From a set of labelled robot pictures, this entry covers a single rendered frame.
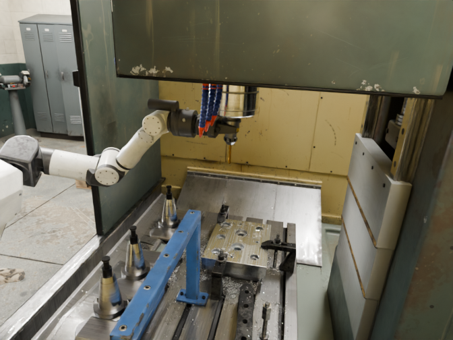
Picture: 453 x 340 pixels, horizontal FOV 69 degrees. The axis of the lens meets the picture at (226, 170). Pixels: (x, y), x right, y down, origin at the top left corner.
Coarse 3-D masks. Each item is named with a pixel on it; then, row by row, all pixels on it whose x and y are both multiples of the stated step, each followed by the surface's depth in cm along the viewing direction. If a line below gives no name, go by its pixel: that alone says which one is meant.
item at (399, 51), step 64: (128, 0) 64; (192, 0) 62; (256, 0) 60; (320, 0) 58; (384, 0) 56; (448, 0) 55; (128, 64) 69; (192, 64) 66; (256, 64) 64; (320, 64) 62; (384, 64) 60; (448, 64) 58
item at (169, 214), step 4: (164, 200) 90; (168, 200) 90; (172, 200) 90; (164, 204) 90; (168, 204) 90; (172, 204) 90; (164, 208) 91; (168, 208) 90; (172, 208) 91; (164, 212) 91; (168, 212) 91; (172, 212) 91; (176, 212) 93; (164, 216) 91; (168, 216) 91; (172, 216) 91; (176, 216) 92; (164, 220) 91; (168, 220) 91; (172, 220) 91; (176, 220) 92
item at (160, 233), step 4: (156, 228) 90; (160, 228) 90; (164, 228) 90; (168, 228) 90; (152, 232) 88; (156, 232) 88; (160, 232) 88; (164, 232) 88; (168, 232) 89; (172, 232) 89; (152, 236) 87; (156, 236) 87; (160, 236) 87; (164, 236) 87; (168, 236) 87
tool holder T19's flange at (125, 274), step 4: (148, 264) 74; (124, 268) 72; (148, 268) 74; (124, 272) 71; (140, 272) 72; (144, 272) 72; (148, 272) 74; (124, 276) 71; (128, 276) 70; (132, 276) 70; (136, 276) 70; (140, 276) 71; (144, 276) 72; (136, 280) 71; (140, 280) 72
